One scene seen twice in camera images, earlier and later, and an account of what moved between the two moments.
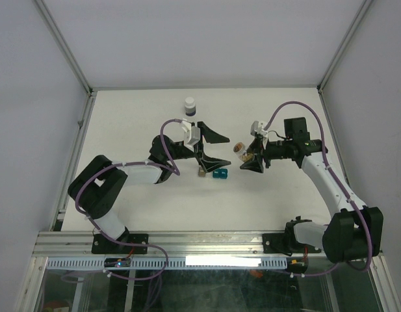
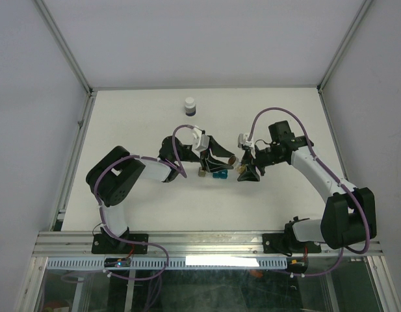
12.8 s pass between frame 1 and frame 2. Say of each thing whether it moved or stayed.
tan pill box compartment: stayed
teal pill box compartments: stayed
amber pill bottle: moved
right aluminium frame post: stayed
